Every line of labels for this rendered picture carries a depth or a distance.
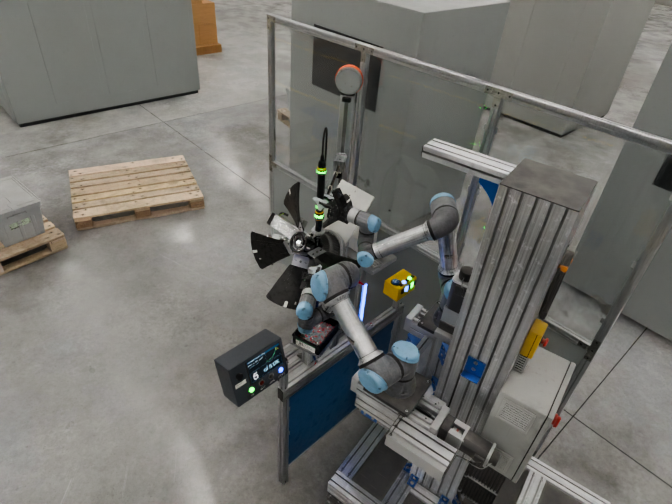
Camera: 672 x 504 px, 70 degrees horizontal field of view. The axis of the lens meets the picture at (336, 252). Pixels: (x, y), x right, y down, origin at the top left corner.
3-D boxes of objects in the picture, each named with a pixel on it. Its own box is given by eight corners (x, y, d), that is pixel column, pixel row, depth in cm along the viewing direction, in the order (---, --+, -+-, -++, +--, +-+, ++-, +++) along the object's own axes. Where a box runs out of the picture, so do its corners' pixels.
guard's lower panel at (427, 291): (274, 253, 437) (272, 163, 382) (538, 449, 297) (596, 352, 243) (271, 255, 435) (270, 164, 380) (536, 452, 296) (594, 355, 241)
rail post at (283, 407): (283, 475, 279) (284, 392, 232) (288, 480, 277) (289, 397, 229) (278, 480, 276) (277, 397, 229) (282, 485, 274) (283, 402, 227)
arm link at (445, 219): (466, 237, 204) (363, 274, 220) (462, 222, 213) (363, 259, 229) (457, 216, 199) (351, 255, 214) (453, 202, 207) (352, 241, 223)
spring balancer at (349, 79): (335, 90, 279) (333, 94, 274) (337, 61, 269) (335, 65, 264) (362, 93, 277) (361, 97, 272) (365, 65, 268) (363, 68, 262)
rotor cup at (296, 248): (304, 232, 271) (291, 226, 260) (325, 236, 263) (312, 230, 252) (297, 257, 269) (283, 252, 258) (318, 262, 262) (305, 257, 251)
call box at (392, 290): (400, 282, 274) (403, 267, 268) (414, 291, 269) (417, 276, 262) (382, 294, 265) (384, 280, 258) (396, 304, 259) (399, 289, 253)
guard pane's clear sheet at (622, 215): (274, 160, 377) (273, 21, 316) (591, 342, 242) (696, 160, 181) (273, 160, 376) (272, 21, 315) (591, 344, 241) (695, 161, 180)
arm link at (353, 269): (359, 248, 205) (326, 300, 244) (339, 257, 200) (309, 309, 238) (375, 270, 202) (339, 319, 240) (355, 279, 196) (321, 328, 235)
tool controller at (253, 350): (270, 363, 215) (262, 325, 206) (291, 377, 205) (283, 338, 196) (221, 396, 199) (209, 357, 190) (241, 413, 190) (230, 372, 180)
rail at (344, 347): (397, 310, 282) (399, 300, 278) (402, 314, 280) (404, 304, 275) (277, 397, 229) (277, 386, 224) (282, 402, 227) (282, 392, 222)
